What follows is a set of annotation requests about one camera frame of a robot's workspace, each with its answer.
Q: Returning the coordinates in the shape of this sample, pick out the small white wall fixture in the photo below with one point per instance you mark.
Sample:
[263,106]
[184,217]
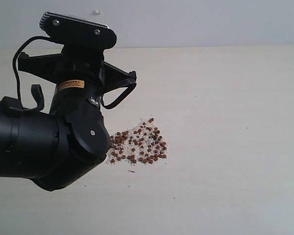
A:
[96,12]

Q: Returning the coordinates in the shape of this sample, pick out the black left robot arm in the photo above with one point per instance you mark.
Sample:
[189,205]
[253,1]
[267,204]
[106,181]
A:
[55,149]

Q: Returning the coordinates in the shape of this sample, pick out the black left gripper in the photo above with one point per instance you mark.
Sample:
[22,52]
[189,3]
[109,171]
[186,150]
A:
[80,74]

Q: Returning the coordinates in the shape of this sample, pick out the pile of brown pellets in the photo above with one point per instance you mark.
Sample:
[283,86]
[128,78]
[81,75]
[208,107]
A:
[143,143]

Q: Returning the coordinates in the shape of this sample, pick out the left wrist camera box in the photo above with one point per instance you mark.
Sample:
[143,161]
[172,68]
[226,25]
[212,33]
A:
[71,30]

